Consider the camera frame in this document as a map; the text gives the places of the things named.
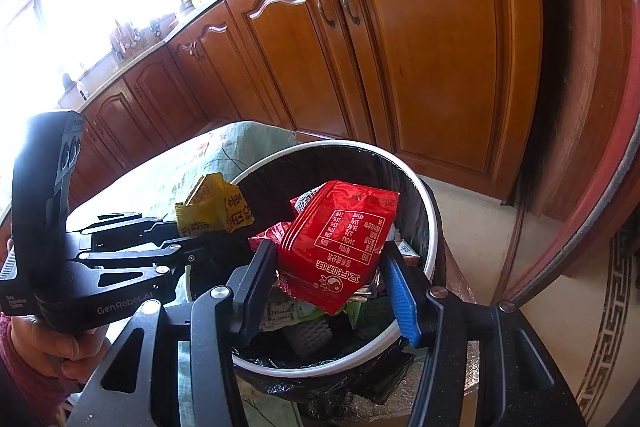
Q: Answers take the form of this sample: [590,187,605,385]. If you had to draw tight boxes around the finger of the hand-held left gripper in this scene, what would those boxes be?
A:
[80,211,182,239]
[70,234,213,270]

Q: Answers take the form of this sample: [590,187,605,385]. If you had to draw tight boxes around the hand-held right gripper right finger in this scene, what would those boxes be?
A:
[381,242,588,427]

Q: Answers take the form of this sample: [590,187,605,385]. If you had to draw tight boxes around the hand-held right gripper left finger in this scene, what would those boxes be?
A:
[65,239,278,427]

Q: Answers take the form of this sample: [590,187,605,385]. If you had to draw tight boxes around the yellow snack wrapper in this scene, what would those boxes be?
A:
[174,173,256,235]

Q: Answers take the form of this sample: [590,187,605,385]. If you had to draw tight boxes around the red snack packet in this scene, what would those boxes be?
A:
[248,179,401,315]

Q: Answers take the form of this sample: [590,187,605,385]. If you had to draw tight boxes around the white rimmed trash bin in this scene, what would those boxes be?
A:
[182,139,448,380]

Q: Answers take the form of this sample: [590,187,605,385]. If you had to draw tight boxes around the person's left hand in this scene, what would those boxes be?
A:
[7,314,113,384]

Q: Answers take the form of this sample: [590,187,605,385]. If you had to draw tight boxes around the green and white snack wrapper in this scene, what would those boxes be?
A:
[262,292,323,333]

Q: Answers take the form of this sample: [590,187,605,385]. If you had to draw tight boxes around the teal floral tablecloth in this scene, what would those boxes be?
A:
[62,121,306,427]

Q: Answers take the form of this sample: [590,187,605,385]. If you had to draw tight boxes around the white foam net sleeve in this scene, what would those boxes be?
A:
[290,314,333,358]

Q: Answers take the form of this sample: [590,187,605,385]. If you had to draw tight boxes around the black bin bag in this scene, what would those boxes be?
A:
[190,146,451,408]

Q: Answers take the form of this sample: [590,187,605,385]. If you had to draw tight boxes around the kitchen utensil rack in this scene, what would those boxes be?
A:
[109,19,167,58]

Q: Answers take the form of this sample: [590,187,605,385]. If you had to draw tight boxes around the bright kitchen window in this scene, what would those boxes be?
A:
[0,0,186,118]

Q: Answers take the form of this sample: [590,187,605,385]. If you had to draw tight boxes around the wooden kitchen base cabinets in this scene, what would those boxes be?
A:
[57,0,546,208]

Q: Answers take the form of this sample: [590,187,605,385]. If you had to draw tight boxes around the reddish wooden glass door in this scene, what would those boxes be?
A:
[500,0,640,308]

